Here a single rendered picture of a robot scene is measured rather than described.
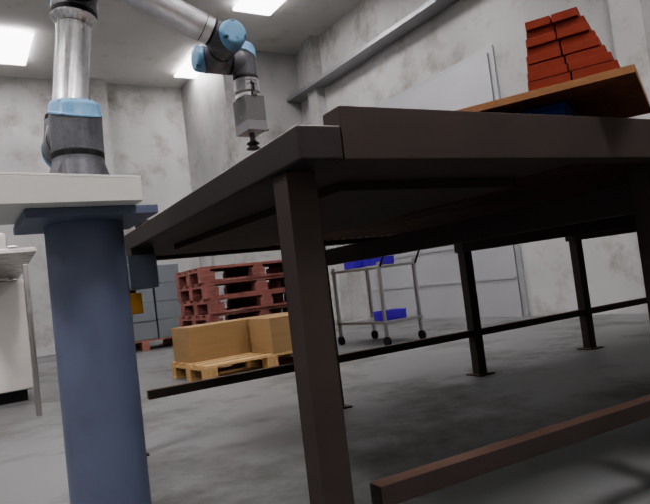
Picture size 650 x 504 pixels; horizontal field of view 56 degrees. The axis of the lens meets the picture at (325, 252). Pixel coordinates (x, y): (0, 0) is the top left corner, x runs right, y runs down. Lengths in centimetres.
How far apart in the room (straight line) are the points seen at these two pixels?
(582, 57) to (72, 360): 149
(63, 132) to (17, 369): 416
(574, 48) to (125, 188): 124
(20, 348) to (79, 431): 411
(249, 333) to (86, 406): 402
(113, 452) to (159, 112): 1145
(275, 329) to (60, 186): 385
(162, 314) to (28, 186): 811
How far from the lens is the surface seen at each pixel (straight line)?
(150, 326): 933
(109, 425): 144
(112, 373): 143
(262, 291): 649
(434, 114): 120
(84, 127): 152
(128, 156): 1227
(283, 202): 111
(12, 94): 1224
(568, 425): 153
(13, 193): 131
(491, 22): 799
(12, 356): 555
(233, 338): 533
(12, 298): 555
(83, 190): 133
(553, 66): 189
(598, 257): 689
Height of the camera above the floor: 65
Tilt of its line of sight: 3 degrees up
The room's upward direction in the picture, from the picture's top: 7 degrees counter-clockwise
